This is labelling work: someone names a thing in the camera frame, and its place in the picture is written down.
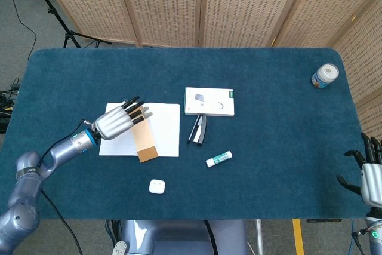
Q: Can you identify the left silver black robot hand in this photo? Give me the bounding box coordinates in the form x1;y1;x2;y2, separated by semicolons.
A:
92;96;153;141

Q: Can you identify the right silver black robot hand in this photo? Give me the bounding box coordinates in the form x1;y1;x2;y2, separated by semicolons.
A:
336;131;382;208

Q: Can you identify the brown cardboard bookmark with tassel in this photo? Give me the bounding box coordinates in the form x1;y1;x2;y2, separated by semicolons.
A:
131;102;159;163

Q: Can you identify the open white lined notebook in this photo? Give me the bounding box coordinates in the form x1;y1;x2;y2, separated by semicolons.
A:
98;102;181;158

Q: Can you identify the white earbuds case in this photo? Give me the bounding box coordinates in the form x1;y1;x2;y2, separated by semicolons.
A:
148;179;166;195

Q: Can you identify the black silver stapler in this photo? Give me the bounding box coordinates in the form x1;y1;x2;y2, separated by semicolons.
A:
192;114;209;146

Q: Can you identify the white flat product box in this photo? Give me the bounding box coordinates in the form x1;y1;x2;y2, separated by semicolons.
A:
184;87;235;118

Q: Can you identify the white green glue stick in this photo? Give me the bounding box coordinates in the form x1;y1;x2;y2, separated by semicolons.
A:
205;150;233;168

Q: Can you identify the white-lidded plastic jar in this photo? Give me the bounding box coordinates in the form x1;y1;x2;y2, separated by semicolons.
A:
311;63;340;90

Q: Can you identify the dark blue table mat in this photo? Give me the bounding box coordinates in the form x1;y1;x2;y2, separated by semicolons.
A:
0;47;382;220

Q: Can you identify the black tripod stand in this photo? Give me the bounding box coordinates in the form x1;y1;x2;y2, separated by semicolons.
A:
23;0;113;48

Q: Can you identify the round metal mounting plate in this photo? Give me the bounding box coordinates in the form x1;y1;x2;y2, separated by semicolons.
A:
112;240;128;255

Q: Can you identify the silver metal table leg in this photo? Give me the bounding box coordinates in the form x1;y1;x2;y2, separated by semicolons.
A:
255;219;265;255

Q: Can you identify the wooden rattan folding screen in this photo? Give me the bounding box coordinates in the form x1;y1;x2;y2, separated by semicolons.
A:
35;0;382;142

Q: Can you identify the grey-blue robot torso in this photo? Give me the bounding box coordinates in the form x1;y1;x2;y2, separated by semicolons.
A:
121;219;248;255

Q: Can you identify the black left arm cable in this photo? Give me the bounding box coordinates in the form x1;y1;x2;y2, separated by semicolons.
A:
39;119;90;255

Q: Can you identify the tangled black cable bundle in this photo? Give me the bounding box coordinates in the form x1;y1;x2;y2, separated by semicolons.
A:
0;77;21;135

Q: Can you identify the thin black floor cable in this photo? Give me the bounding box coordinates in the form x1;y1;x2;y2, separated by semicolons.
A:
5;0;37;62

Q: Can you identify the black torso cable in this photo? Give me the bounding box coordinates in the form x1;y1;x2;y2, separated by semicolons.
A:
204;220;217;255

